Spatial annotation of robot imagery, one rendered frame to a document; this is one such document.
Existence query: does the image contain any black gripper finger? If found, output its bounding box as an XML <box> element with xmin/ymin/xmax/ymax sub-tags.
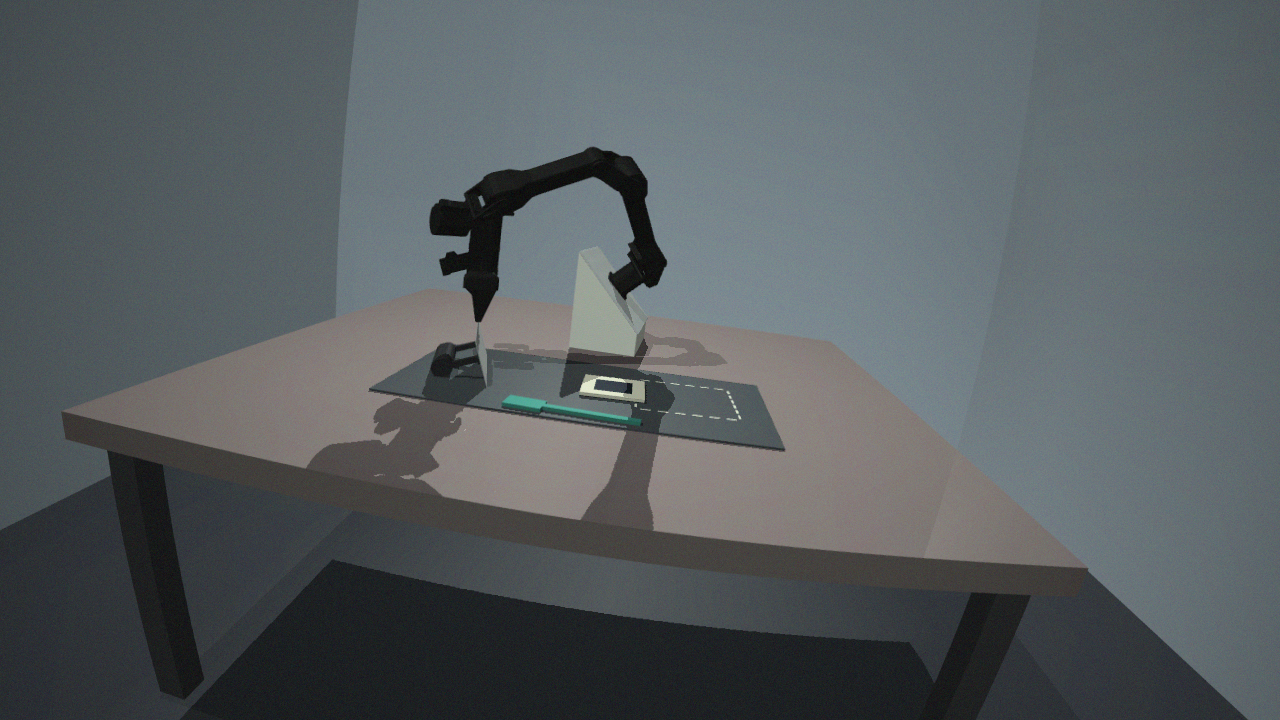
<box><xmin>465</xmin><ymin>288</ymin><xmax>497</xmax><ymax>322</ymax></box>

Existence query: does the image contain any cream square tile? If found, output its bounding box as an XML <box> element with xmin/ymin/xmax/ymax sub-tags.
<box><xmin>579</xmin><ymin>374</ymin><xmax>645</xmax><ymax>404</ymax></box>

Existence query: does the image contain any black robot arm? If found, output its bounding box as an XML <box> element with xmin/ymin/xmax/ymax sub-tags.
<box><xmin>429</xmin><ymin>147</ymin><xmax>667</xmax><ymax>300</ymax></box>

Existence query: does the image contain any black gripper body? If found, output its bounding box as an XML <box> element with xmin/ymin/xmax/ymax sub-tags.
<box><xmin>462</xmin><ymin>237</ymin><xmax>500</xmax><ymax>291</ymax></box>

